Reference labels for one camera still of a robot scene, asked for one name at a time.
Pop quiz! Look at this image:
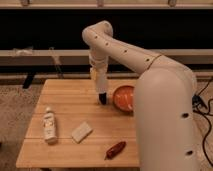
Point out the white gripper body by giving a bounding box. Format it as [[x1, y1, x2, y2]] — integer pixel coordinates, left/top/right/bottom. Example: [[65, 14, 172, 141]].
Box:
[[89, 50, 108, 74]]

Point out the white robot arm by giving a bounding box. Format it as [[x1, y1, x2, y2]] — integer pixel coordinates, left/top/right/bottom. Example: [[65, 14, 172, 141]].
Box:
[[82, 21, 199, 171]]

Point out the orange bowl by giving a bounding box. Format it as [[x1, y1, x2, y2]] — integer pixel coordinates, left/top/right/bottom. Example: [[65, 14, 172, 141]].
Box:
[[113, 85, 134, 112]]

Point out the white sponge block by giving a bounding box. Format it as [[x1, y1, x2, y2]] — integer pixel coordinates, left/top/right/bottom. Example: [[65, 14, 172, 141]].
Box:
[[71, 122, 93, 143]]

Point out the wooden table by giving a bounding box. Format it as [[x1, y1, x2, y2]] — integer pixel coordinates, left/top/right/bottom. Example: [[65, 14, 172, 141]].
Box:
[[16, 79, 139, 168]]

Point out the white plastic bottle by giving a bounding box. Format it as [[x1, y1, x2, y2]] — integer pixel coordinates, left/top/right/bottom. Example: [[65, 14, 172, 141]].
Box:
[[43, 107, 57, 144]]

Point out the red chili pepper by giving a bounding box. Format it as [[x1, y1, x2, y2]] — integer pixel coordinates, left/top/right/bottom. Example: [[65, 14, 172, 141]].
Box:
[[105, 141, 126, 159]]

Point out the black cable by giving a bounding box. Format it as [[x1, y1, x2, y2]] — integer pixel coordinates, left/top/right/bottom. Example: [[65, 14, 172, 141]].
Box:
[[191, 77, 213, 168]]

